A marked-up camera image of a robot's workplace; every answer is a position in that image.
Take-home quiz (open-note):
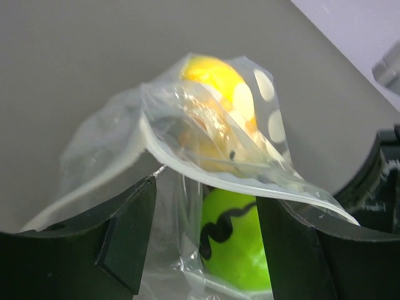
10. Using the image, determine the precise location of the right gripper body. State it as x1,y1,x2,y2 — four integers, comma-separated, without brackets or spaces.
334,124,399,233

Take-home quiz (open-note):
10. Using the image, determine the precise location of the fake green fruit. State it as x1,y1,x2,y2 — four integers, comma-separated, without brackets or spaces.
199,188,272,292

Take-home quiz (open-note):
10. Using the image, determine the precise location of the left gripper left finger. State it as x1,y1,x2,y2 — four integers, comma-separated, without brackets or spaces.
1,176,157,299

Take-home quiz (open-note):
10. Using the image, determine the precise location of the fake yellow lemon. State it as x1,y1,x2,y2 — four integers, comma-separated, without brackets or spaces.
177,55,266,176

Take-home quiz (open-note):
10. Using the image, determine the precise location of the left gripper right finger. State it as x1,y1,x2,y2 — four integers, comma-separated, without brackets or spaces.
256,197,399,299

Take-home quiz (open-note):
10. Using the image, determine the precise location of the polka dot zip bag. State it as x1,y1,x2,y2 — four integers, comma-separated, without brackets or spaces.
23,54,356,299

